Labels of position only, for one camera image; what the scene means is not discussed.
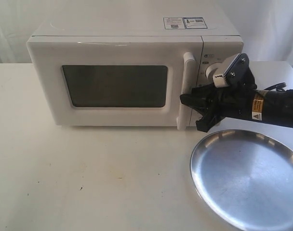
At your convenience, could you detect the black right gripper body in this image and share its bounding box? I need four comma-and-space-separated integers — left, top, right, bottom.
207, 69, 257, 121

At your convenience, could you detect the white microwave door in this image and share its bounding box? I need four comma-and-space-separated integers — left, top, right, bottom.
27, 36, 204, 130

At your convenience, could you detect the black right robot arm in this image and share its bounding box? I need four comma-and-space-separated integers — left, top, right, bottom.
180, 70, 293, 132

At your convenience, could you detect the white microwave oven body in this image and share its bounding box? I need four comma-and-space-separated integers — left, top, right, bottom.
30, 15, 243, 93

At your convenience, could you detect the round stainless steel tray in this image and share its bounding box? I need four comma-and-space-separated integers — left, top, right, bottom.
189, 129, 293, 231

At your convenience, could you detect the white backdrop curtain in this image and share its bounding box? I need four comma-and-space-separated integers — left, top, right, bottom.
0, 0, 293, 64

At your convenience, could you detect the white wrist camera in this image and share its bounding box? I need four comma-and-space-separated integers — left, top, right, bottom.
205, 53, 250, 88

